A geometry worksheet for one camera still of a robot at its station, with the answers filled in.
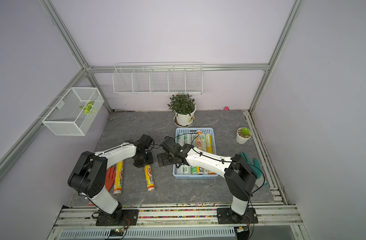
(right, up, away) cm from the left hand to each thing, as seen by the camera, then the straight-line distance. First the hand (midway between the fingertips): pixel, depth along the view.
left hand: (149, 164), depth 91 cm
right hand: (+11, +5, -7) cm, 15 cm away
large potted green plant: (+21, +36, +9) cm, 43 cm away
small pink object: (+56, +38, +33) cm, 76 cm away
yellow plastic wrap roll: (+38, +9, +5) cm, 39 cm away
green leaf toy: (-32, +34, -8) cm, 47 cm away
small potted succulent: (+60, +18, +5) cm, 63 cm away
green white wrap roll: (+34, -2, -6) cm, 35 cm away
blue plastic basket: (+26, +20, +12) cm, 35 cm away
